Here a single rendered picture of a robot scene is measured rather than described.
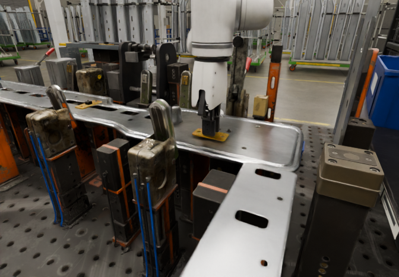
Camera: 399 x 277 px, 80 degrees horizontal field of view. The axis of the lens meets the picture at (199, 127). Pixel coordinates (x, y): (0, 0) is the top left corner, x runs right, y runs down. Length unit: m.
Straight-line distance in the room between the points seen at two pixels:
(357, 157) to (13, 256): 0.82
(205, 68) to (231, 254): 0.32
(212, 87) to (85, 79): 0.66
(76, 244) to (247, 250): 0.56
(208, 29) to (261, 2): 0.10
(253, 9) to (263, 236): 0.37
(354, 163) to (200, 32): 0.34
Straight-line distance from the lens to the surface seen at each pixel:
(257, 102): 0.67
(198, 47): 0.48
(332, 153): 0.44
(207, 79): 0.48
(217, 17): 0.47
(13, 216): 0.98
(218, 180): 0.46
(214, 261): 0.31
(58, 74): 1.17
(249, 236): 0.34
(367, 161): 0.44
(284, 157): 0.51
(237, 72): 0.71
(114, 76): 0.98
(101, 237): 0.78
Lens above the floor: 1.25
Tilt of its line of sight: 24 degrees down
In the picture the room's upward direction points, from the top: straight up
